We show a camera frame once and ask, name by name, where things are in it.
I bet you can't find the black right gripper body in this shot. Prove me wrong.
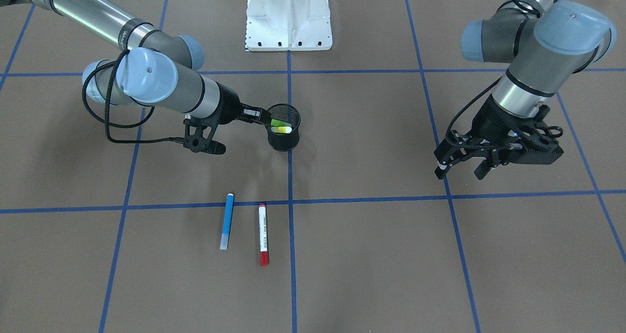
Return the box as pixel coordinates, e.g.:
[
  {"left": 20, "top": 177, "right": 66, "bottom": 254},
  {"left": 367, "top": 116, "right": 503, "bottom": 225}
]
[{"left": 210, "top": 84, "right": 242, "bottom": 124}]

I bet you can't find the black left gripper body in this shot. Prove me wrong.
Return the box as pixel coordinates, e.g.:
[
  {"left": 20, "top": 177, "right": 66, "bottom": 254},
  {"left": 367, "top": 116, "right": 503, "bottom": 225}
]
[{"left": 469, "top": 94, "right": 543, "bottom": 150}]

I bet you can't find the yellow highlighter pen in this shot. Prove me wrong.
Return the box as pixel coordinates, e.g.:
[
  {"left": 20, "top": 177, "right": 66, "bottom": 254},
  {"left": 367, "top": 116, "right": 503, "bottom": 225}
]
[{"left": 270, "top": 127, "right": 292, "bottom": 134}]

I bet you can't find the blue highlighter pen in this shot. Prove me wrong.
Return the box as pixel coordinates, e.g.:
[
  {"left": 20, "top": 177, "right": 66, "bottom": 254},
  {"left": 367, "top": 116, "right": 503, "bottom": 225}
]
[{"left": 219, "top": 193, "right": 235, "bottom": 251}]

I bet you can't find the red capped white marker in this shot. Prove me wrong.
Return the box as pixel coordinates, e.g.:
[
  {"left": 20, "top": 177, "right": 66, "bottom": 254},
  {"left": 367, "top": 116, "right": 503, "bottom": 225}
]
[{"left": 258, "top": 203, "right": 269, "bottom": 266}]

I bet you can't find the green highlighter pen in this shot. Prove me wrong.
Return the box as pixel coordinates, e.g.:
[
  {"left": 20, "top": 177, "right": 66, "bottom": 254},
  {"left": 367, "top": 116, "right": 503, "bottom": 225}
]
[{"left": 270, "top": 119, "right": 291, "bottom": 127}]

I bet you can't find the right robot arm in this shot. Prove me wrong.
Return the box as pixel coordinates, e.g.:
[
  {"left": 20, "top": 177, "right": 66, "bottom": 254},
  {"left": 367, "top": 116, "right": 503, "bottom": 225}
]
[{"left": 1, "top": 0, "right": 272, "bottom": 126}]

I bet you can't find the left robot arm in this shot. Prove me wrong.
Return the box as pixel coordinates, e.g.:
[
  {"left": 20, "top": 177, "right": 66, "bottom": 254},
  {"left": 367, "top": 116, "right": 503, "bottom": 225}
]
[{"left": 434, "top": 0, "right": 617, "bottom": 179}]

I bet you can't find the black mesh pen holder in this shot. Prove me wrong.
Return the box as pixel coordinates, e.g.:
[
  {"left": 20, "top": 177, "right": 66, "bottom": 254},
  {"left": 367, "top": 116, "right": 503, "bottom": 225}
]
[{"left": 268, "top": 104, "right": 300, "bottom": 152}]

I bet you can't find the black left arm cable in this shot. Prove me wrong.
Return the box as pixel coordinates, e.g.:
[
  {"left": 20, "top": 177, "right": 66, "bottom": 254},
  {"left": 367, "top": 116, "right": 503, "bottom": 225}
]
[{"left": 446, "top": 76, "right": 504, "bottom": 138}]

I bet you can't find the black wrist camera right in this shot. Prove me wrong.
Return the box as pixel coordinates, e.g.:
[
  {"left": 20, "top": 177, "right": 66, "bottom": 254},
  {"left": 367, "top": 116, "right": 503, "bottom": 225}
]
[{"left": 182, "top": 116, "right": 226, "bottom": 155}]

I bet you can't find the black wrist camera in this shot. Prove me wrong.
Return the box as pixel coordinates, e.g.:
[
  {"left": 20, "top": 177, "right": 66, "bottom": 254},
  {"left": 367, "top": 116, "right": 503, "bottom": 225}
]
[
  {"left": 507, "top": 104, "right": 564, "bottom": 165},
  {"left": 182, "top": 116, "right": 226, "bottom": 155}
]

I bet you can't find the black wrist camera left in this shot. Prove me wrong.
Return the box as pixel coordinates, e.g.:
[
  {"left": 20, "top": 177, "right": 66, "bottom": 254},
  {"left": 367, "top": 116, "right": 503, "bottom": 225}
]
[{"left": 507, "top": 104, "right": 564, "bottom": 165}]

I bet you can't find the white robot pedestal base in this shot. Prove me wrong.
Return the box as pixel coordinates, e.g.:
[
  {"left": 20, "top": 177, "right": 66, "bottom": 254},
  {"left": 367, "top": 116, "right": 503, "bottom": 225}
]
[{"left": 245, "top": 0, "right": 333, "bottom": 52}]

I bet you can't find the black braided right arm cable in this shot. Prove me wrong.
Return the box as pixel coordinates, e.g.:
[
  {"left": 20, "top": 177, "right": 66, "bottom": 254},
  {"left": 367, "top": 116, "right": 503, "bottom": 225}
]
[{"left": 82, "top": 49, "right": 189, "bottom": 144}]

